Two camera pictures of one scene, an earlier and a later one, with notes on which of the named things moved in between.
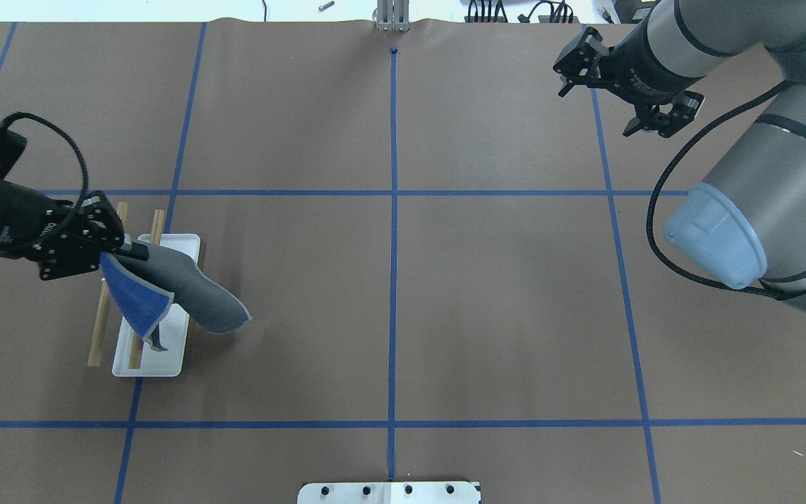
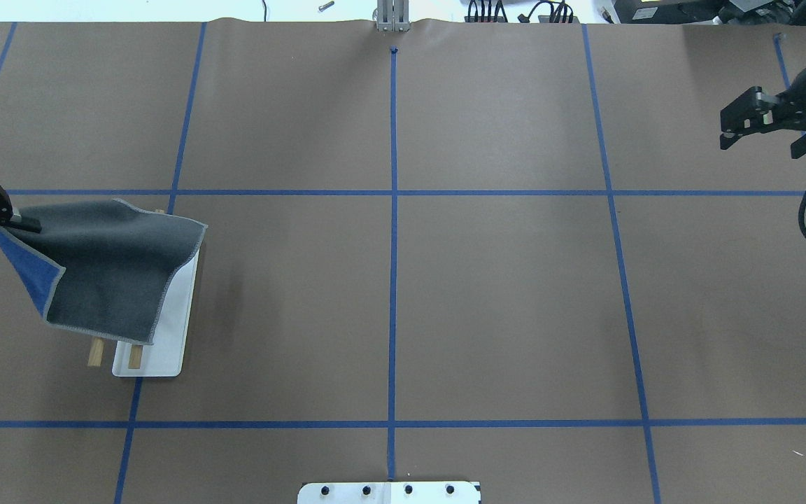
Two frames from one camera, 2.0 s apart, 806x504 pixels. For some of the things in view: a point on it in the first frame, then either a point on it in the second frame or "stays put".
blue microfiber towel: (143, 291) -> (102, 266)
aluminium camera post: (392, 15) stays put
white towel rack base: (173, 326) stays put
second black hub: (546, 19) stays put
